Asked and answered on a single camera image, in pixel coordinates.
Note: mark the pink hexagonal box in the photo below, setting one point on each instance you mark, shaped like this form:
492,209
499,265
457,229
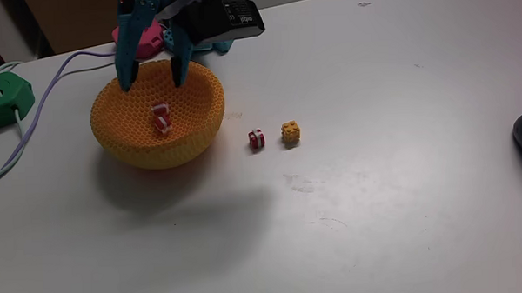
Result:
150,41

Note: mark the yellow studded brick cube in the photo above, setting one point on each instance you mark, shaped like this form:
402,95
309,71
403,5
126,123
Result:
290,132

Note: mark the brown wooden panel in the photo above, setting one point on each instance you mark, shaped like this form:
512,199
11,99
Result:
74,22

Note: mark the green hexagonal box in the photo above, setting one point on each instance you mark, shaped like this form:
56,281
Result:
5,103

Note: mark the red white striped cube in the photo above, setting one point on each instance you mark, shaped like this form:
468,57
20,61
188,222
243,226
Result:
163,124
160,109
256,139

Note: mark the yellow honeycomb basket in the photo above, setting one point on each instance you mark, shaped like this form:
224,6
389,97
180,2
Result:
125,125

